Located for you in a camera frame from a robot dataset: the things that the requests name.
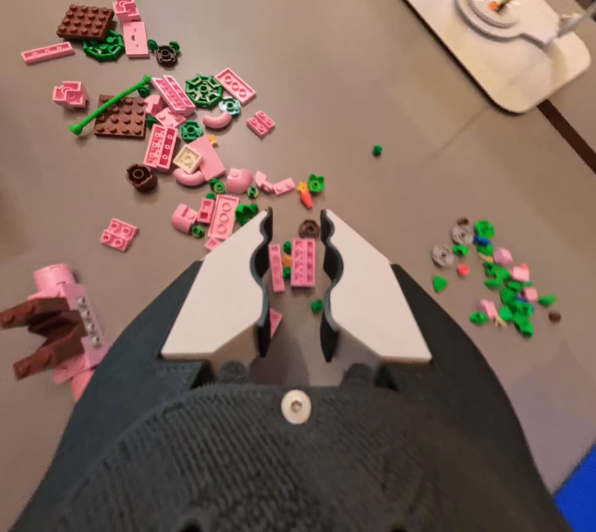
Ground pile of pink toy bricks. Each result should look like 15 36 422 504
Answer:
21 0 327 342

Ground green toy rod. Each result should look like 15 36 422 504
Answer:
69 74 152 137

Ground white book stand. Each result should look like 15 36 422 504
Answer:
378 0 596 114

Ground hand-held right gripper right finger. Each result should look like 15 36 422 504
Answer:
320 209 433 373

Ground pink brown brick assembly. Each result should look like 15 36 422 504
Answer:
0 263 111 402

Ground brown square toy plate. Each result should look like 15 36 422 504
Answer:
93 94 150 140
56 4 116 42

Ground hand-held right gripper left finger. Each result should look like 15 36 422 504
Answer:
160 208 274 373

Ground cream square toy plate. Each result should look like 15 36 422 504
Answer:
173 145 204 174

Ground pile of green toy pieces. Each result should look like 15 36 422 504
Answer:
431 216 562 339

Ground blue plastic bin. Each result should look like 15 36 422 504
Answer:
553 458 596 532

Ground brown round toy brick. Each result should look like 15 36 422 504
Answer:
126 163 156 191

